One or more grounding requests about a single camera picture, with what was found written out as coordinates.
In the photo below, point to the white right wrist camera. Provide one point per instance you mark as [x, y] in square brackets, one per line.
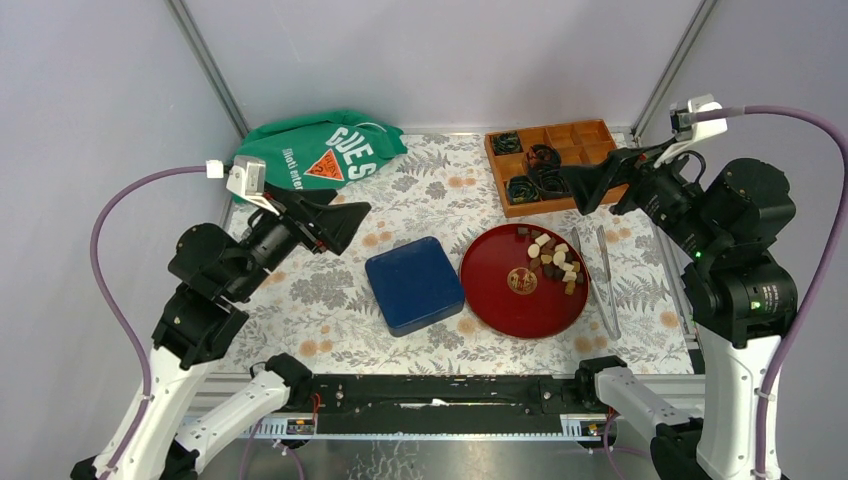
[688, 129]

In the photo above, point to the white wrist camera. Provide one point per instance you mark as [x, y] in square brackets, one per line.
[688, 129]
[246, 180]

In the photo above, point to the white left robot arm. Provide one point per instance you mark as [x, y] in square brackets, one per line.
[217, 274]

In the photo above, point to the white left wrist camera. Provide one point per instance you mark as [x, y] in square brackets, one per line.
[246, 180]

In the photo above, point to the red round plate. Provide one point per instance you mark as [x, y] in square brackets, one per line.
[524, 280]

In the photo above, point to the silver metal tongs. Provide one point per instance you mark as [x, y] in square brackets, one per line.
[604, 285]

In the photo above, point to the green printed bag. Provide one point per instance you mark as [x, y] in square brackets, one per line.
[326, 150]

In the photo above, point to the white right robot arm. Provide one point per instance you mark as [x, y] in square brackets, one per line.
[743, 304]

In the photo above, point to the blue box lid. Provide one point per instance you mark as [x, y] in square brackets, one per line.
[415, 286]

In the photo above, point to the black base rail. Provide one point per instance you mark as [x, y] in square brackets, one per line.
[371, 405]

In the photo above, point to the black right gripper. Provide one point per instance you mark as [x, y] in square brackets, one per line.
[588, 182]

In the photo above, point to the floral tablecloth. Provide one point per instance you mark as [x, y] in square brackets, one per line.
[321, 309]

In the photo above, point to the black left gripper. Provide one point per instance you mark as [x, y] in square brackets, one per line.
[335, 227]

